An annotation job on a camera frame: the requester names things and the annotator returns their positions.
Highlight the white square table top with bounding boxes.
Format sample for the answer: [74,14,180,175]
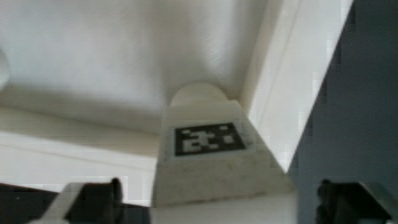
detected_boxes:
[0,0,354,204]

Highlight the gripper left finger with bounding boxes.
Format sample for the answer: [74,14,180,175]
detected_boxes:
[0,178,152,224]

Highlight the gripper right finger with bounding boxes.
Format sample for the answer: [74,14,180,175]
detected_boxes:
[317,180,398,224]

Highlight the white leg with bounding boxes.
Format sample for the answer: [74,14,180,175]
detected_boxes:
[148,82,301,224]

